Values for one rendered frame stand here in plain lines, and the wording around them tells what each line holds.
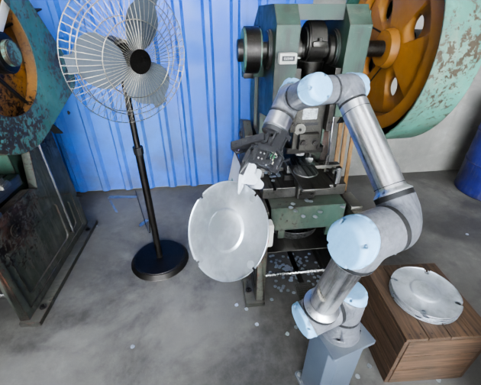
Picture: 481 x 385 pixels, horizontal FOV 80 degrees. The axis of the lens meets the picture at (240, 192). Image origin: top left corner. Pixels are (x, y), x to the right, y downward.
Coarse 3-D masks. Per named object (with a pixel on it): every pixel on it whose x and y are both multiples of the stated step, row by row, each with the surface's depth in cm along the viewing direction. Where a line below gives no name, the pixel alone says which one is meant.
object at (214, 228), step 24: (216, 192) 87; (240, 192) 82; (192, 216) 92; (216, 216) 85; (240, 216) 81; (264, 216) 77; (192, 240) 90; (216, 240) 84; (240, 240) 80; (264, 240) 76; (216, 264) 84; (240, 264) 79
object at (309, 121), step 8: (304, 112) 135; (312, 112) 135; (320, 112) 136; (296, 120) 136; (304, 120) 137; (312, 120) 137; (320, 120) 138; (296, 128) 137; (304, 128) 138; (312, 128) 139; (320, 128) 140; (296, 136) 141; (304, 136) 138; (312, 136) 138; (320, 136) 142; (296, 144) 143; (304, 144) 139; (312, 144) 140
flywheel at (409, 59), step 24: (360, 0) 146; (384, 0) 133; (408, 0) 117; (432, 0) 101; (384, 24) 134; (408, 24) 118; (432, 24) 102; (408, 48) 119; (432, 48) 102; (384, 72) 136; (408, 72) 120; (384, 96) 137; (408, 96) 116; (384, 120) 133
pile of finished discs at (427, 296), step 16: (400, 272) 141; (416, 272) 141; (432, 272) 141; (400, 288) 133; (416, 288) 132; (432, 288) 132; (448, 288) 133; (400, 304) 128; (416, 304) 126; (432, 304) 126; (448, 304) 126; (432, 320) 121; (448, 320) 120
